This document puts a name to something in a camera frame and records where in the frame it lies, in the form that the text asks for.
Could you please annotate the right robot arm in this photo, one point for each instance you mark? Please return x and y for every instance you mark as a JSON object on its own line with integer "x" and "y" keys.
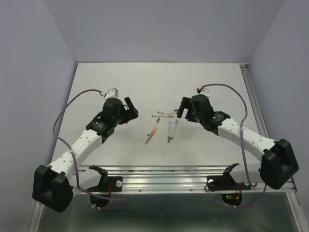
{"x": 276, "y": 159}

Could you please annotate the green cap marker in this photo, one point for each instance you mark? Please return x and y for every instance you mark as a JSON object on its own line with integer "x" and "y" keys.
{"x": 160, "y": 112}

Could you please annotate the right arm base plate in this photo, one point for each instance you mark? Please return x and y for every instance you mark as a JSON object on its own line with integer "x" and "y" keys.
{"x": 225, "y": 182}

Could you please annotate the beige cap marker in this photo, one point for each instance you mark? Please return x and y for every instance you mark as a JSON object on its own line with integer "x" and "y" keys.
{"x": 167, "y": 116}

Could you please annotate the right side aluminium rail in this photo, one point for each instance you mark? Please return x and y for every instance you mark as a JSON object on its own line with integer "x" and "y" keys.
{"x": 262, "y": 128}

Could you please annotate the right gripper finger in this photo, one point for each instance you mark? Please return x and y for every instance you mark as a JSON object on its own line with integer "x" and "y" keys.
{"x": 190, "y": 115}
{"x": 185, "y": 104}

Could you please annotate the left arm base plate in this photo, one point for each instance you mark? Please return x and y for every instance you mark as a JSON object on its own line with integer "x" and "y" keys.
{"x": 100, "y": 186}

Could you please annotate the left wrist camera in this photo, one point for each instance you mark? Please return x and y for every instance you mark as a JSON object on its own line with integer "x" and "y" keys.
{"x": 112, "y": 93}

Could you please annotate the light blue cap marker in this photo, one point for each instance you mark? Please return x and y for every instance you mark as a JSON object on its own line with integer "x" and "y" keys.
{"x": 174, "y": 128}

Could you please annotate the orange clear cap marker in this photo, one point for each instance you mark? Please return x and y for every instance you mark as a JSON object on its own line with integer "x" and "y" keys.
{"x": 151, "y": 135}

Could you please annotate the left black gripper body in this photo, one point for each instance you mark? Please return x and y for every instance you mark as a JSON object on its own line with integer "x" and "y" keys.
{"x": 123, "y": 117}

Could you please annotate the brown cap marker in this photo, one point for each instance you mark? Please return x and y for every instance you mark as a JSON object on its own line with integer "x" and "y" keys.
{"x": 169, "y": 132}

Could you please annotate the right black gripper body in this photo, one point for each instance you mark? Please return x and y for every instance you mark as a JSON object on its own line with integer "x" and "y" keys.
{"x": 197, "y": 116}

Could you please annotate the grey cap marker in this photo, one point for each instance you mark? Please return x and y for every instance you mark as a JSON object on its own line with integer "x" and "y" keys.
{"x": 153, "y": 126}

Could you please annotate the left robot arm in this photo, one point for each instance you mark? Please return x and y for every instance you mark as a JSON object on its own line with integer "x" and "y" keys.
{"x": 56, "y": 184}

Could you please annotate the front aluminium rail frame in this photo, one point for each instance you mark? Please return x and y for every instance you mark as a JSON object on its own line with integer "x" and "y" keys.
{"x": 162, "y": 179}

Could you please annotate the pink cap marker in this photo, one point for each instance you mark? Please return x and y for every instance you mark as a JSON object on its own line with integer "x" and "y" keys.
{"x": 169, "y": 113}

